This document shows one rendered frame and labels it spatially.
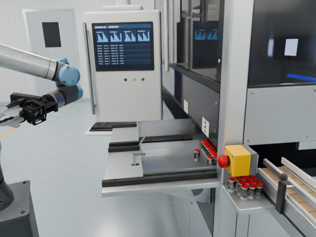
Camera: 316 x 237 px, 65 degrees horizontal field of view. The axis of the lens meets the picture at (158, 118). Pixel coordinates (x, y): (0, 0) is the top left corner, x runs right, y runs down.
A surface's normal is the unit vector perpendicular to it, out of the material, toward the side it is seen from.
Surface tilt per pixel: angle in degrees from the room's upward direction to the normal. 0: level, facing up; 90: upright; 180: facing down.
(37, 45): 90
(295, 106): 90
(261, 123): 90
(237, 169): 90
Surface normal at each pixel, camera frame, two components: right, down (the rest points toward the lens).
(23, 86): 0.12, 0.28
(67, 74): 0.51, 0.24
